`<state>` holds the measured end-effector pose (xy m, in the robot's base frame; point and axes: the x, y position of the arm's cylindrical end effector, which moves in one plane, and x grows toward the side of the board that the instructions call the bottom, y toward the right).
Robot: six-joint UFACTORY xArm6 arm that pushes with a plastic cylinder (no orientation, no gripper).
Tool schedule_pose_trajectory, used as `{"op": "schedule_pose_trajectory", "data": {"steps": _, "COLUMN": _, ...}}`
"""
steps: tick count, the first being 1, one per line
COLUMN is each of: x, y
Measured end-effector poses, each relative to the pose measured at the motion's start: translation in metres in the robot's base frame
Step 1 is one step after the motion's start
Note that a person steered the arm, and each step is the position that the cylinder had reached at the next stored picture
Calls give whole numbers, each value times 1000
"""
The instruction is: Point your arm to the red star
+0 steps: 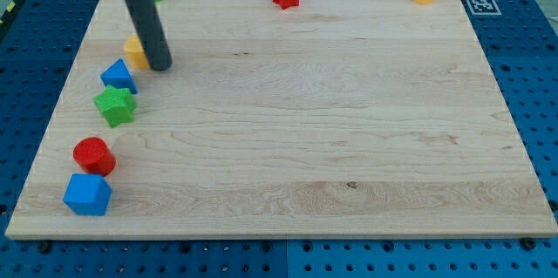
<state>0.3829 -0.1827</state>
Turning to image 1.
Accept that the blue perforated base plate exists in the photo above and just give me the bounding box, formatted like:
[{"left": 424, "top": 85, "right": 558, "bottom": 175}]
[{"left": 1, "top": 0, "right": 557, "bottom": 277}]

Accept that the red cylinder block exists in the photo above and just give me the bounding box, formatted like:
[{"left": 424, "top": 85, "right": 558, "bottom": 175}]
[{"left": 72, "top": 137, "right": 117, "bottom": 176}]

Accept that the blue triangle block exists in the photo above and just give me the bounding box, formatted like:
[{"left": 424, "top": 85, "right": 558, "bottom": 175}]
[{"left": 100, "top": 59, "right": 138, "bottom": 94}]

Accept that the green star block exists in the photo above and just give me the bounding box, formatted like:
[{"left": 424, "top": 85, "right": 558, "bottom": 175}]
[{"left": 93, "top": 85, "right": 137, "bottom": 128}]

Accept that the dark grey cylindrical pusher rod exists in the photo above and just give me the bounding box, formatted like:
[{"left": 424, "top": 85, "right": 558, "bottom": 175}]
[{"left": 125, "top": 0, "right": 173, "bottom": 71}]

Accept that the yellow block beside rod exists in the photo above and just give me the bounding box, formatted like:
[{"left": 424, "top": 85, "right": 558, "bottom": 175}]
[{"left": 123, "top": 35, "right": 150, "bottom": 69}]

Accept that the light wooden board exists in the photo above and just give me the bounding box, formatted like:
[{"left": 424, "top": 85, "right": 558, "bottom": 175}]
[{"left": 6, "top": 0, "right": 557, "bottom": 241}]

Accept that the white fiducial marker tag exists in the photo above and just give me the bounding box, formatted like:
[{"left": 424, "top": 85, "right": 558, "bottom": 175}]
[{"left": 466, "top": 0, "right": 501, "bottom": 16}]

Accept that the blue cube block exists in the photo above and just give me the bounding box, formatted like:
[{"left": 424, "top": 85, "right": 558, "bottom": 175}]
[{"left": 63, "top": 173, "right": 112, "bottom": 216}]

